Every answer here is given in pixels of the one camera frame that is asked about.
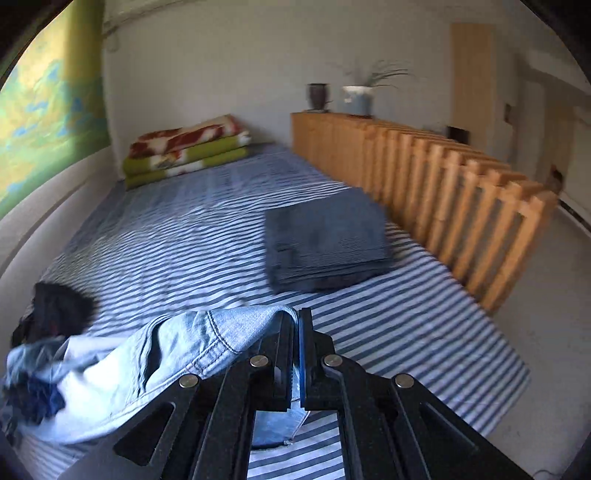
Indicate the wooden slatted bed rail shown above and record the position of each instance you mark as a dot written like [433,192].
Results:
[475,214]

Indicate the light blue denim shirt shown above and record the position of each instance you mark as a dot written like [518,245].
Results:
[70,390]

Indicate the red white patterned blanket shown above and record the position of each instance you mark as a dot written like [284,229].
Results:
[172,140]

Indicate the white potted plant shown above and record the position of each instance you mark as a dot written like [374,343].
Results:
[358,96]

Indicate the blue striped bed sheet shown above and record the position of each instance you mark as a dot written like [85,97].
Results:
[197,241]

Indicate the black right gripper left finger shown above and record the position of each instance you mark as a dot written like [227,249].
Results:
[200,428]

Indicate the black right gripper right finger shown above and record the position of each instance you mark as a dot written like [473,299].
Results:
[391,428]

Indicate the wooden cabinet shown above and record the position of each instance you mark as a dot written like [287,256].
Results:
[474,83]

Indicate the black t-shirt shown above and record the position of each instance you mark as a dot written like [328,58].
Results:
[57,310]

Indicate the folded dark blue towel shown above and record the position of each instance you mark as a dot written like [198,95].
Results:
[326,244]

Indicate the dark ceramic pot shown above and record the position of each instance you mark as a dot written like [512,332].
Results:
[318,96]

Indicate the green yellow wall painting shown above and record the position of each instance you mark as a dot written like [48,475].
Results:
[52,107]

